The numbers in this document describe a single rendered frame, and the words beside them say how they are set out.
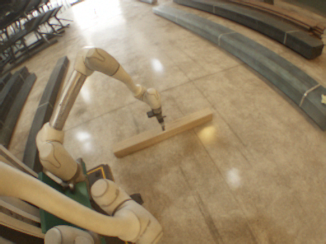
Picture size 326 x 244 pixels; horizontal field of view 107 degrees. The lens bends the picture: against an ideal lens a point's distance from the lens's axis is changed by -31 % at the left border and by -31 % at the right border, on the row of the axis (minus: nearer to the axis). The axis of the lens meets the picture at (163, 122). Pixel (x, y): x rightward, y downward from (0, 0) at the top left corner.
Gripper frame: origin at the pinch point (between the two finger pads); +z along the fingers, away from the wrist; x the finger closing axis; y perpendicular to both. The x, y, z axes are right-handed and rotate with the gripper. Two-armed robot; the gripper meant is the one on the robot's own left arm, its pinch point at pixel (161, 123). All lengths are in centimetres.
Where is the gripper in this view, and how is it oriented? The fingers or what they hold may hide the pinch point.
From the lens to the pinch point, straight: 154.7
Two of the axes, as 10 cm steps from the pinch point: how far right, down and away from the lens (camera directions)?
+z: 1.8, 6.5, 7.3
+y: 9.2, -3.7, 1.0
